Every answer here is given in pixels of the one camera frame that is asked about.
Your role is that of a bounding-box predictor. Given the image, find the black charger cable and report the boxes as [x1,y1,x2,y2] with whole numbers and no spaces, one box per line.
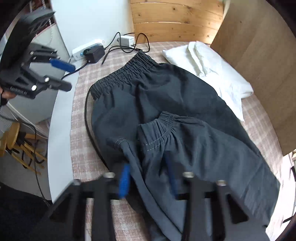
[101,32,151,66]

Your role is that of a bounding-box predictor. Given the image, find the light wooden board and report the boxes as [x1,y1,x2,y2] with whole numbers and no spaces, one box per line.
[211,0,296,156]

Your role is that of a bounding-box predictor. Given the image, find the dark grey pants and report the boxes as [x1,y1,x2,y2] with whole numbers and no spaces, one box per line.
[89,51,281,241]

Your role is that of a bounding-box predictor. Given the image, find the pine plank panel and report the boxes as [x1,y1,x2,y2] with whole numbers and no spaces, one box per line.
[130,0,224,45]

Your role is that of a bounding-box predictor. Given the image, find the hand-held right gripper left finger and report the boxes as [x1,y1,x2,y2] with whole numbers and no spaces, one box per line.
[48,163,131,241]

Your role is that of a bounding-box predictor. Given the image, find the white charger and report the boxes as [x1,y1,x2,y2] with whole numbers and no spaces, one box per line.
[120,35,136,48]

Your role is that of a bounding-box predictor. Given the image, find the wooden stool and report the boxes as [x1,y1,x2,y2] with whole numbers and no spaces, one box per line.
[0,122,48,176]

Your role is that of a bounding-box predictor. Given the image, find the black power adapter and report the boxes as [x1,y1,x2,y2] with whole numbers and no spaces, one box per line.
[85,46,105,64]

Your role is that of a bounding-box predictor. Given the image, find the thick black cable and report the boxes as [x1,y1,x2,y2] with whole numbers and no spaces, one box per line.
[84,89,112,171]

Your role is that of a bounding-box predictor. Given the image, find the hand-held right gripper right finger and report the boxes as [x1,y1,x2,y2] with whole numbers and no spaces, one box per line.
[165,158,249,241]

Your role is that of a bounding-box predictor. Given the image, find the white power strip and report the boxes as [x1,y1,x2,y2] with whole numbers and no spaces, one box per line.
[72,40,104,61]

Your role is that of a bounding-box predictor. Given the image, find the person's left hand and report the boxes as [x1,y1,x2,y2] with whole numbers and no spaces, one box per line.
[0,88,17,100]

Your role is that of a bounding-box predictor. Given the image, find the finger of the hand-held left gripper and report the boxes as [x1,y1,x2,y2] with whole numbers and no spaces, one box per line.
[29,44,76,72]
[30,76,73,92]

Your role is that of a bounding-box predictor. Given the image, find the white folded cloth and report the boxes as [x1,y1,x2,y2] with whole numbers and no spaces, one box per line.
[162,44,254,99]

